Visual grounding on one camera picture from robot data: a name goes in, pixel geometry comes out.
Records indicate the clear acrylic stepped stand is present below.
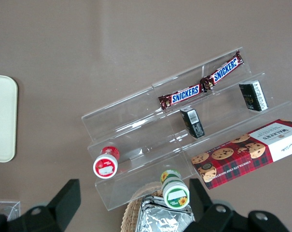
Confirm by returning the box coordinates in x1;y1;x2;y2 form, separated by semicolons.
81;46;292;212

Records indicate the small black box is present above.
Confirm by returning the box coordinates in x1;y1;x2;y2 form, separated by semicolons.
180;107;206;139
238;80;269;112

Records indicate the cream rectangular tray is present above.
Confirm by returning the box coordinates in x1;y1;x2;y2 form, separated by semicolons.
0;73;18;163

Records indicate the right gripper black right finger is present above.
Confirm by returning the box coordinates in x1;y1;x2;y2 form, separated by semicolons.
184;178;289;232

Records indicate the green lid white cup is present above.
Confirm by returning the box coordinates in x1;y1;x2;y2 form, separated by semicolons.
160;169;190;209

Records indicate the clear acrylic bottle rack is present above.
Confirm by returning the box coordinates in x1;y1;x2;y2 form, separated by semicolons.
0;199;21;222

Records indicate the Snickers chocolate bar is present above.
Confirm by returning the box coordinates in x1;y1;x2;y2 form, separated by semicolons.
199;50;244;91
158;83;204;108

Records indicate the oval light wicker basket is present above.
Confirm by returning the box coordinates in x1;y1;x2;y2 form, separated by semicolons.
120;182;166;232

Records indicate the red Walkers cookie box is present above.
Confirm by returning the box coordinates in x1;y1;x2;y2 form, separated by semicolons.
191;118;292;190

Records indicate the red lid white cup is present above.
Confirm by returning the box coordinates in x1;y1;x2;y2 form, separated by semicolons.
93;146;120;179

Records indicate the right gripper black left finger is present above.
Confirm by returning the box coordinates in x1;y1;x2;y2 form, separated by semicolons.
0;178;82;232

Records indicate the silver foil containers stack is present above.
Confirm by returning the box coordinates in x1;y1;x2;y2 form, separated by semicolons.
135;195;196;232

